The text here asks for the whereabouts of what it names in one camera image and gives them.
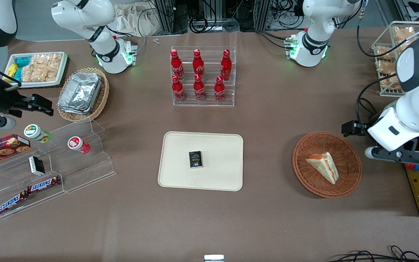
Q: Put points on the aluminium frame profile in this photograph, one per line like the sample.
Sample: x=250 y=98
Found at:
x=262 y=14
x=164 y=16

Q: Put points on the white rectangular snack tray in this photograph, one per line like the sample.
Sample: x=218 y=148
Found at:
x=61 y=74

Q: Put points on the clear acrylic bottle rack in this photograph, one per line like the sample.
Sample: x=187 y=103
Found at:
x=204 y=103

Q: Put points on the beige plastic tray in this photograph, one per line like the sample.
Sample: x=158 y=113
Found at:
x=180 y=174

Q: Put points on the wrapped triangle sandwich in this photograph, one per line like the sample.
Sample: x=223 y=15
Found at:
x=324 y=165

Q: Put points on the round brown wicker basket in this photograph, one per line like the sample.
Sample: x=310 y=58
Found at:
x=347 y=171

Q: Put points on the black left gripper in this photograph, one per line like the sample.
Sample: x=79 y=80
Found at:
x=357 y=128

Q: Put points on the yellow snack packet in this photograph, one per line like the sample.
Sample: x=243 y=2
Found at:
x=10 y=71

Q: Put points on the Snickers chocolate bar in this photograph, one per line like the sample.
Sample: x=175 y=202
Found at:
x=11 y=203
x=44 y=184

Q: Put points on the clear rice cracker bag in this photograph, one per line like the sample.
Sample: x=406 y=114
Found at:
x=47 y=60
x=38 y=74

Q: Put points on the green lid yogurt cup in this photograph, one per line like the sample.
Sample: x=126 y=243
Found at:
x=35 y=131

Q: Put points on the red cola bottle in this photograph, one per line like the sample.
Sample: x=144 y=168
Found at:
x=219 y=91
x=199 y=89
x=226 y=65
x=176 y=65
x=178 y=91
x=198 y=63

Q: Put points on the white cloth bag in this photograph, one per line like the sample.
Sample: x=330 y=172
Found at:
x=133 y=18

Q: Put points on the black and white small box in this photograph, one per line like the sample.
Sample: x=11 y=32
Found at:
x=36 y=165

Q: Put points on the clear cracker snack bag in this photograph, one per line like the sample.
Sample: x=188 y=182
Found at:
x=389 y=83
x=403 y=34
x=384 y=52
x=386 y=67

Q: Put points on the red tartan cookie box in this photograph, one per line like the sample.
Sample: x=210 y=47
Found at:
x=2 y=149

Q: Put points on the teal snack packet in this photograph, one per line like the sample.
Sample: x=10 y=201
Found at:
x=23 y=61
x=18 y=74

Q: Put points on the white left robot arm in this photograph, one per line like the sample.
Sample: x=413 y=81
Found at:
x=316 y=22

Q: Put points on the small black card box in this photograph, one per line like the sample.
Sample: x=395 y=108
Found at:
x=195 y=159

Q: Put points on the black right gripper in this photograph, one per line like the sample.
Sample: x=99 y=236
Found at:
x=3 y=100

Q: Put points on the aluminium foil container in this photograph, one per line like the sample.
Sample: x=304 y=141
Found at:
x=75 y=112
x=80 y=91

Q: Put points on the oval light wicker basket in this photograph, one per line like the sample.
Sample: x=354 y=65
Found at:
x=102 y=98

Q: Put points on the red lid yogurt cup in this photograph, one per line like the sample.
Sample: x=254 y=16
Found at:
x=75 y=143

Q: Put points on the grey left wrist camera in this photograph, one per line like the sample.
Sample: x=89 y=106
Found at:
x=371 y=153

